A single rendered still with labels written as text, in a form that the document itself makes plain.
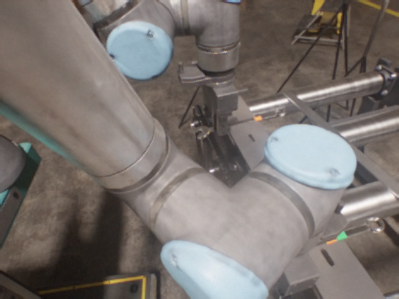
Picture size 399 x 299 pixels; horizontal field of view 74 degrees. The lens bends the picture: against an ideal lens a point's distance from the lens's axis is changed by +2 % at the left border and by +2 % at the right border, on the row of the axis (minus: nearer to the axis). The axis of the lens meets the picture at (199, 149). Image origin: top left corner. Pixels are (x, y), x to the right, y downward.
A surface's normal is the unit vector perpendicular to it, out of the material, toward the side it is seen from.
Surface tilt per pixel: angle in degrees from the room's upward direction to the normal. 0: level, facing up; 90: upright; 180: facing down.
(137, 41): 95
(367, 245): 0
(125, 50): 94
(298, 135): 5
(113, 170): 99
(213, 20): 91
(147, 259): 0
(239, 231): 9
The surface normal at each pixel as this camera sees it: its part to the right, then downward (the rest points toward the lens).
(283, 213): 0.26, -0.39
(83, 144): 0.23, 0.78
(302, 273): -0.07, -0.71
